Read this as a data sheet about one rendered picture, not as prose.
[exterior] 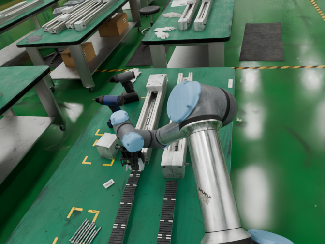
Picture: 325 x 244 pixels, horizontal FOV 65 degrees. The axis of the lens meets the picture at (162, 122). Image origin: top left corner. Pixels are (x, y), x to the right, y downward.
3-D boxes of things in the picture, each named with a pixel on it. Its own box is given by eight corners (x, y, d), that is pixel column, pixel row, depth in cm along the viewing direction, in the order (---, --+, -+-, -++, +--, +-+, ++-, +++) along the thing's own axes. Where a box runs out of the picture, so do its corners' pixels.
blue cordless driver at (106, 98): (127, 129, 158) (118, 100, 145) (98, 127, 164) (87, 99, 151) (131, 121, 164) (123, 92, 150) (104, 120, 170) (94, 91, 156)
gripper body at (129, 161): (122, 167, 120) (115, 149, 113) (126, 154, 127) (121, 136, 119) (138, 168, 119) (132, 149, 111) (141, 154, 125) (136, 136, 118)
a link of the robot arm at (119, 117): (112, 123, 102) (106, 113, 108) (119, 144, 109) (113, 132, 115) (131, 116, 104) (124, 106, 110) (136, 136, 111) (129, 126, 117)
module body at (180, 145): (185, 164, 130) (184, 152, 124) (166, 164, 132) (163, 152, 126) (193, 82, 191) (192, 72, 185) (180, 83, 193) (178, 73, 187)
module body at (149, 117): (149, 163, 133) (145, 152, 128) (130, 163, 135) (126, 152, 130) (168, 83, 194) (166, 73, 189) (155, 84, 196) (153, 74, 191)
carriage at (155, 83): (163, 94, 173) (162, 85, 169) (147, 95, 175) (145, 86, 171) (166, 82, 185) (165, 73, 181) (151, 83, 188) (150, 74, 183)
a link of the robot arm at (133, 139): (155, 138, 101) (143, 124, 109) (129, 136, 95) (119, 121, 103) (148, 154, 104) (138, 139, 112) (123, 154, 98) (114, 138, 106)
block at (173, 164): (189, 178, 122) (187, 165, 117) (163, 178, 125) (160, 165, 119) (190, 164, 129) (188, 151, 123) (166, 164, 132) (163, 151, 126)
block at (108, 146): (117, 160, 138) (112, 148, 133) (100, 156, 143) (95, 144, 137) (126, 148, 145) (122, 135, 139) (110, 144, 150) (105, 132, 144)
